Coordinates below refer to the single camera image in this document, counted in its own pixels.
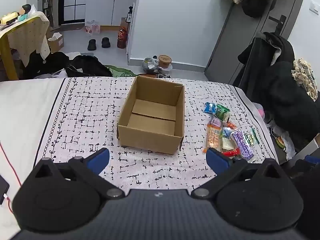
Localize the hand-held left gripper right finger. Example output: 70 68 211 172
191 147 293 200

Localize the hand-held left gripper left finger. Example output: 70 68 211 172
29 147 126 201

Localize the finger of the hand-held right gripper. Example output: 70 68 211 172
304 155 320 165

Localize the red snack packet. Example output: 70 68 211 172
221 149 241 157

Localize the white cake packet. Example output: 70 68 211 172
220 137 238 152

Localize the long orange cracker packet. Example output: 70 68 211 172
203 126 222 153

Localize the long purple snack packet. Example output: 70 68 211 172
230 129 255 161

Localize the purple cake packet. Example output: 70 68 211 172
207 116 223 130

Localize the green biscuit packet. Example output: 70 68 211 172
244 128 260 146

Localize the white crumpled plastic bag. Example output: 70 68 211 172
271 125 297 159

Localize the burger toy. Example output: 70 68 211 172
275 136 287 152

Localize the black white patterned blanket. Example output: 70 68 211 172
32 76 279 190

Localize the pink grey plush toy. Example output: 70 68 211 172
254 102 267 120

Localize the black coat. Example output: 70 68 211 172
232 31 320 150

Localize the beige knitted cloth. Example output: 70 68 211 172
292 58 319 102

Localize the green floor mat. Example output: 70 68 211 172
104 65 138 77

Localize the white bed sheet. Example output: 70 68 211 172
0 79 65 230

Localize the black backpack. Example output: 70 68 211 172
65 54 113 77

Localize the black phone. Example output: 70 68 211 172
0 175 10 204

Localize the clear plastic bag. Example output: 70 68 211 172
141 57 160 73

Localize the black clothes pile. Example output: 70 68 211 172
22 51 70 79

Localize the grey door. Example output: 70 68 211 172
205 0 308 84

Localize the dark red drink bottle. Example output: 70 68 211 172
117 24 128 49

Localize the cardboard box with tissue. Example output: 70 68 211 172
46 31 65 53

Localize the pink plastic bag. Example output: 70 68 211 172
85 20 101 34

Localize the yellow wooden table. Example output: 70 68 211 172
0 16 43 80

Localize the beige dotted tablecloth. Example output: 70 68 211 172
7 11 50 67

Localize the white kitchen cabinet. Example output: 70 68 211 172
85 0 139 27

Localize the black framed glass door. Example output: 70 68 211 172
59 0 87 25

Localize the red cable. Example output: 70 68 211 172
0 141 23 214

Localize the black door handle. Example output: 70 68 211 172
269 15 287 34

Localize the white wall switch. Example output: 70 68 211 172
309 0 320 15

